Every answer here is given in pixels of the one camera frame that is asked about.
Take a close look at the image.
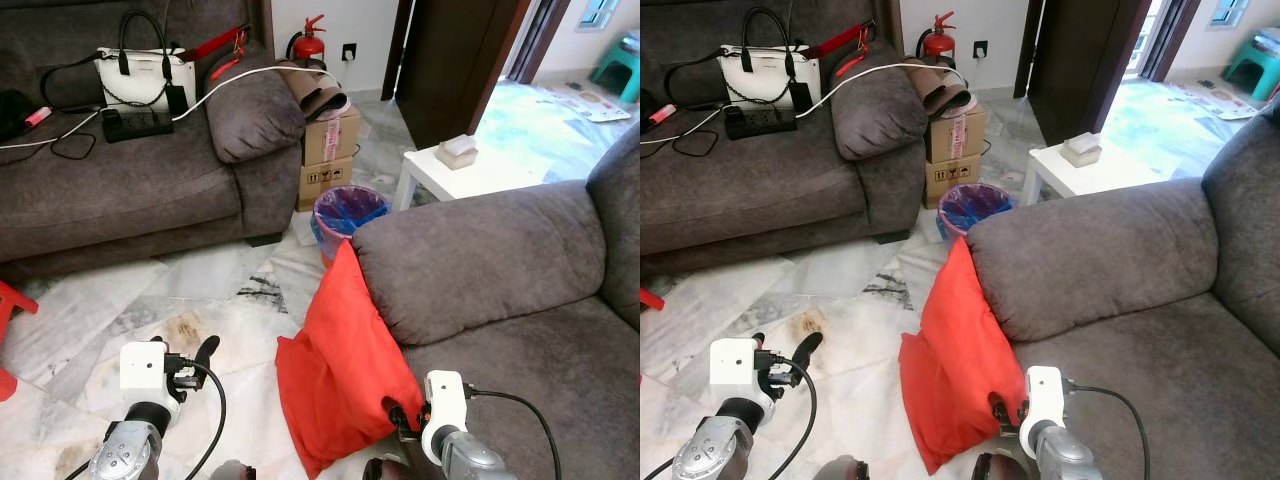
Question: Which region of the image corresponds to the plain cardboard box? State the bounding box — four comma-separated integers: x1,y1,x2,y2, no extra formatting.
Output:
298,157,355,214
922,155,982,210

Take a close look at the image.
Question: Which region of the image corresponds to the grey two-seat fabric sofa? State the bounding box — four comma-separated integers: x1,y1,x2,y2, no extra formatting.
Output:
965,100,1280,480
352,125,641,480

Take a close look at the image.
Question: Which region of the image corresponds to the white side table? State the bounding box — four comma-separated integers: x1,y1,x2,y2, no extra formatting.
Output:
393,140,547,213
1020,140,1167,209

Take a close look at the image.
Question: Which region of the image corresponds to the beige tissue box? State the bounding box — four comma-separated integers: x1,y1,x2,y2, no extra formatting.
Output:
1060,132,1103,168
436,134,479,171

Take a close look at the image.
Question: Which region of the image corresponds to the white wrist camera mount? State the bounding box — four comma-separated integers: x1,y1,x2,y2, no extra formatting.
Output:
1020,366,1066,435
421,371,469,466
710,338,762,394
120,341,169,394

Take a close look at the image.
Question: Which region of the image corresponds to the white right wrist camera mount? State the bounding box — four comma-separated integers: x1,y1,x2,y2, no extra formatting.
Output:
421,371,469,466
1020,366,1066,435

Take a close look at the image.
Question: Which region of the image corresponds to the cardboard box with red tape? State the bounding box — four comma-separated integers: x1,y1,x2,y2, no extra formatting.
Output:
925,103,989,165
303,105,362,168

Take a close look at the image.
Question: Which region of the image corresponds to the brown rolled mat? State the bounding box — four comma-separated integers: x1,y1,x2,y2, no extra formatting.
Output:
900,57,974,119
275,60,352,122

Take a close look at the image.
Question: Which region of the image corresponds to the thin black cable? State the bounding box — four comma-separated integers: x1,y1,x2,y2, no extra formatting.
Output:
662,52,731,159
38,55,107,162

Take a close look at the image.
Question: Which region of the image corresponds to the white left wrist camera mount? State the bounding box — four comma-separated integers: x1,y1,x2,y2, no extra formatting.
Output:
120,341,169,394
710,338,762,394

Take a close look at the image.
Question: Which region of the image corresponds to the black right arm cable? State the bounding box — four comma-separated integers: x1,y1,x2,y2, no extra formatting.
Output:
465,388,563,480
1063,380,1152,480

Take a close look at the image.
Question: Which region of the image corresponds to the dark wooden door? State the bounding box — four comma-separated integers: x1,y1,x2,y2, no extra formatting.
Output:
1028,0,1152,147
395,0,532,151

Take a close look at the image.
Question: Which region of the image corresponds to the blue plastic bin bag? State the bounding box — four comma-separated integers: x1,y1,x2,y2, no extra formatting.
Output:
312,185,391,253
936,183,1016,244

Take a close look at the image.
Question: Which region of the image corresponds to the red strap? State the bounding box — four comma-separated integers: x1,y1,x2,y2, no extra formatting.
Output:
808,21,877,80
185,24,252,82

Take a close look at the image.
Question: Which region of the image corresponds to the black power strip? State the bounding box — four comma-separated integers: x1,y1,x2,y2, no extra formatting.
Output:
724,105,800,141
101,108,176,144

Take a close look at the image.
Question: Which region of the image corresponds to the large grey fabric sofa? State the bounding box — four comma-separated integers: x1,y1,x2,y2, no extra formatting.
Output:
0,0,307,280
640,0,930,277

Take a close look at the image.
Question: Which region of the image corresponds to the red plastic bin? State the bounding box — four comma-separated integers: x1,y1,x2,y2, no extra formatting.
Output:
316,188,389,265
939,186,1013,246

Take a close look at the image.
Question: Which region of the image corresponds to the red fire extinguisher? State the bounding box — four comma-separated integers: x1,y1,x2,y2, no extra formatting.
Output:
287,14,329,70
916,12,958,62

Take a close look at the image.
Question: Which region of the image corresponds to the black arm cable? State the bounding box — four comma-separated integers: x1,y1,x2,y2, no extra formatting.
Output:
465,388,563,480
1063,380,1152,480
645,358,820,480
60,362,228,480

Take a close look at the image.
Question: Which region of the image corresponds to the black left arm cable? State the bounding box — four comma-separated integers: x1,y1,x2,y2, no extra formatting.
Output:
60,362,228,480
645,358,820,480

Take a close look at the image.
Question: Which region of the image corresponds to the green plastic stool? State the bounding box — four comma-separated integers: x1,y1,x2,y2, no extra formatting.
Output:
1222,35,1280,104
590,35,641,105

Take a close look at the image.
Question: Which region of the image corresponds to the white handbag with black straps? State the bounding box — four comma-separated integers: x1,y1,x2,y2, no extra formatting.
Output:
717,7,824,112
95,9,198,114

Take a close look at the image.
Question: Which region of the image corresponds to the long white cable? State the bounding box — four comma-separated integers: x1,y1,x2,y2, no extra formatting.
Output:
640,61,970,147
0,64,347,152

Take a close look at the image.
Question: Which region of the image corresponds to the red pillow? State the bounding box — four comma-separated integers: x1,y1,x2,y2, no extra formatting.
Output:
898,237,1032,476
275,240,427,479

